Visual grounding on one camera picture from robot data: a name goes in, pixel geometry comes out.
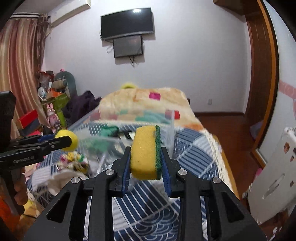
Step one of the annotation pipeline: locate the striped brown curtain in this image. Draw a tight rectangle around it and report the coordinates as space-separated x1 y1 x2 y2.
1 14 49 138

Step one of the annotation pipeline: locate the pink rabbit figure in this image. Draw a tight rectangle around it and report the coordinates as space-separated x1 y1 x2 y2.
47 103 61 133

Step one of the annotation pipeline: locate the small wall monitor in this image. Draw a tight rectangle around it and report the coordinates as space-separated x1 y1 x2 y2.
113 35 143 58

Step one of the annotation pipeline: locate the colourful floral fabric piece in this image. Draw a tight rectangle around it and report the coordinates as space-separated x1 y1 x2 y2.
56 151 90 175

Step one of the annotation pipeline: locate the yellow foam ball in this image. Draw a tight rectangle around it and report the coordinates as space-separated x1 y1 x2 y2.
55 130 79 152

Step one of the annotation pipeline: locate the dark purple clothing pile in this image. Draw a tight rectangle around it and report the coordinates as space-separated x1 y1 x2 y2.
62 90 102 127

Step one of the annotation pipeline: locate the black wall television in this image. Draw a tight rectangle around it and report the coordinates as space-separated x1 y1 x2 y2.
101 8 154 40

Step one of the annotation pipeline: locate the grey plush toy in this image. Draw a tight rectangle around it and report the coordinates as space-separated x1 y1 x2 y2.
51 71 77 99

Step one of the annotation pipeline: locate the red box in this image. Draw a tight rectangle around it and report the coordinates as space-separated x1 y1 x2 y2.
16 109 38 130

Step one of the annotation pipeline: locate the white perforated board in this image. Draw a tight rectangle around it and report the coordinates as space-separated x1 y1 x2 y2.
246 128 295 225

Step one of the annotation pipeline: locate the green storage box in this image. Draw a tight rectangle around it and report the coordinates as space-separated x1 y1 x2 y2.
41 93 70 112

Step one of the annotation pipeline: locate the green water bottle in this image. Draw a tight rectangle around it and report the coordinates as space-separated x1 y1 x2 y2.
56 109 67 128

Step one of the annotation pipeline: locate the blue patterned bed cloth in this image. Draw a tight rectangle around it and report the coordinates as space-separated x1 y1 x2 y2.
27 127 231 240

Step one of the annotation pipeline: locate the yellow green sponge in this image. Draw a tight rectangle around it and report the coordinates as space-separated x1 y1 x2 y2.
130 125 162 180

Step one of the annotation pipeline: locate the person's left hand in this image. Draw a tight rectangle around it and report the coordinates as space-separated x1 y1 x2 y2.
14 167 28 206

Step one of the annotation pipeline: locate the green knitted sock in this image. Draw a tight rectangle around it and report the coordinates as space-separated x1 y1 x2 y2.
86 126 119 153

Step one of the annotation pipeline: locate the white air conditioner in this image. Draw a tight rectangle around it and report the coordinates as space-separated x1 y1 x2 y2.
48 0 91 27

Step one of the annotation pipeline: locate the clear plastic storage box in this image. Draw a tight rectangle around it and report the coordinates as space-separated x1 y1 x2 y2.
69 108 175 177

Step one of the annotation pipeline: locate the black and white fabric mask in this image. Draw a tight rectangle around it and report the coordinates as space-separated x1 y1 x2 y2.
117 131 135 141

